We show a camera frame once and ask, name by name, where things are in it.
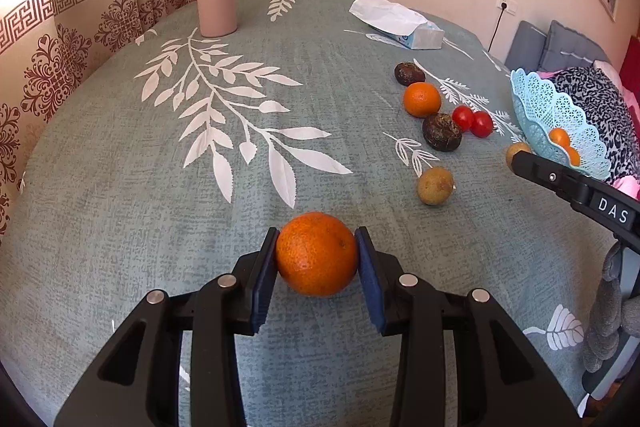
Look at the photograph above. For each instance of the beige patterned curtain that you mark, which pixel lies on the beige patterned curtain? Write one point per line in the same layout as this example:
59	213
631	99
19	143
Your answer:
65	37

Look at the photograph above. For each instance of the soft pack of tissues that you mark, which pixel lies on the soft pack of tissues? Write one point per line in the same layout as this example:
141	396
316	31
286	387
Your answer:
390	17

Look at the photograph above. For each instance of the large orange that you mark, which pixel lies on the large orange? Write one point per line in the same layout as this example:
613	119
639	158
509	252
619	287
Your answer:
315	254

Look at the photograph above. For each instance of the pile of clothes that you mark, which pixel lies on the pile of clothes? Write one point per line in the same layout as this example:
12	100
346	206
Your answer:
607	74

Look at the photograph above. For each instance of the leopard print cloth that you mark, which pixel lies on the leopard print cloth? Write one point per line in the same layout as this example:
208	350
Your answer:
600	107

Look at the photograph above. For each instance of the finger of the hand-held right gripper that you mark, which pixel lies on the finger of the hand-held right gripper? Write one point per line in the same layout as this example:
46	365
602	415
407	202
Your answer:
540	172

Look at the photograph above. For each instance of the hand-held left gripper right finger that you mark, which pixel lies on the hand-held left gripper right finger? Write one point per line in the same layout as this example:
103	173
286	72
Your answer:
370	279

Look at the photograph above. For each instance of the grey cushion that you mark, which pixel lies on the grey cushion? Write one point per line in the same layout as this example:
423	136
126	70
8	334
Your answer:
570	49

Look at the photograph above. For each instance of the red tomato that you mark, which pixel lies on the red tomato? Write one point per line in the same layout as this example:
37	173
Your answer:
483	125
463	118

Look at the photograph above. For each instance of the light blue lattice plastic basket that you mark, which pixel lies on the light blue lattice plastic basket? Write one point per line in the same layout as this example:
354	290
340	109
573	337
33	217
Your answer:
537	107

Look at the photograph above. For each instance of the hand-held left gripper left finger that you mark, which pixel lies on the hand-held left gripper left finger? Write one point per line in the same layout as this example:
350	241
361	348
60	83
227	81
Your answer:
265	279

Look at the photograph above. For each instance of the red wall panel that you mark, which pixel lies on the red wall panel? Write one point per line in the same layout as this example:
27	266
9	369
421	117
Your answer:
632	67

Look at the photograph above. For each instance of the brown kiwi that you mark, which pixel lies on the brown kiwi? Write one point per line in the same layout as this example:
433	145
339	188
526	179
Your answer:
515	152
436	186

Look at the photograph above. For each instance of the small orange tangerine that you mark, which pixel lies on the small orange tangerine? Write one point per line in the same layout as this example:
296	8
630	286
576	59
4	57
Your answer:
559	138
574	156
422	99

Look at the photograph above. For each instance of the dark wrinkled passion fruit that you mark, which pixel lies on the dark wrinkled passion fruit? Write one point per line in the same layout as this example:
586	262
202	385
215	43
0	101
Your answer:
409	73
442	133

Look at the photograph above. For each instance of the white wall socket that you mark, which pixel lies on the white wall socket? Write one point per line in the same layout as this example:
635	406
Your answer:
506	3

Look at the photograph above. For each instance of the grey knit cloth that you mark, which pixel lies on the grey knit cloth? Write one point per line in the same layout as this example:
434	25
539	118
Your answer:
602	307

